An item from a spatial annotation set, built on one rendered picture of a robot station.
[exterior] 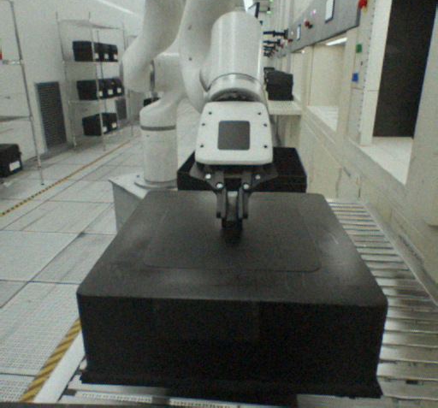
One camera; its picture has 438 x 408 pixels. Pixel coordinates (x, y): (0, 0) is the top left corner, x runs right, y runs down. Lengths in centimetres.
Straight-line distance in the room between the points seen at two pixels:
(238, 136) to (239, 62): 12
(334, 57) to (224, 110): 242
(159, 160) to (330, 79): 193
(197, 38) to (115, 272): 43
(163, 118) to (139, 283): 86
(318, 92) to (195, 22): 227
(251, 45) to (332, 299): 37
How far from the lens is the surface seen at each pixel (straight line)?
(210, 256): 39
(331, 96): 290
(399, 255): 87
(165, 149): 119
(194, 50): 66
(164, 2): 100
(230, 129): 48
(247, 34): 58
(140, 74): 114
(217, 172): 46
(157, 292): 35
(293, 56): 436
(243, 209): 44
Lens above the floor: 115
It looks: 19 degrees down
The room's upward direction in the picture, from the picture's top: straight up
